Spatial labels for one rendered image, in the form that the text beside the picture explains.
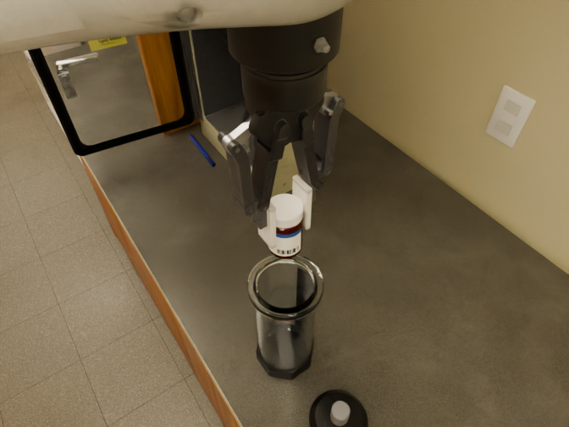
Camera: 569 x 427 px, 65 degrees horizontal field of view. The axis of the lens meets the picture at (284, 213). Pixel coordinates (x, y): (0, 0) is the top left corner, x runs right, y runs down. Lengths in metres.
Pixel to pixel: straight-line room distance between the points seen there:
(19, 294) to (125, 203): 1.28
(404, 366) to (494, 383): 0.15
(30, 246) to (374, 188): 1.81
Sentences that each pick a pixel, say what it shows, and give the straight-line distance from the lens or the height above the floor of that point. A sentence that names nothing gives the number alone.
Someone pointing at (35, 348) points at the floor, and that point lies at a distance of 2.13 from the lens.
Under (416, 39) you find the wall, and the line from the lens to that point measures 1.13.
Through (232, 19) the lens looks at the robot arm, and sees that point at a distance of 0.20.
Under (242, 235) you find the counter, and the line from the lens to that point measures 0.98.
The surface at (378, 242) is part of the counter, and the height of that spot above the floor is 0.94.
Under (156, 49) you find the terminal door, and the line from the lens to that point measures 1.09.
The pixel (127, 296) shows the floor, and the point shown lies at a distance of 2.10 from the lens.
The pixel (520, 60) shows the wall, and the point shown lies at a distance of 0.98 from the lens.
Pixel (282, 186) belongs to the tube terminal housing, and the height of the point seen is 0.97.
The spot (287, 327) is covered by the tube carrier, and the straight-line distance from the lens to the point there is 0.65.
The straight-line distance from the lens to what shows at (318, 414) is 0.76.
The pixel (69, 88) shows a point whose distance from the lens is 1.08.
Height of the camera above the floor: 1.69
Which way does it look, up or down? 48 degrees down
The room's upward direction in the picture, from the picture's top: straight up
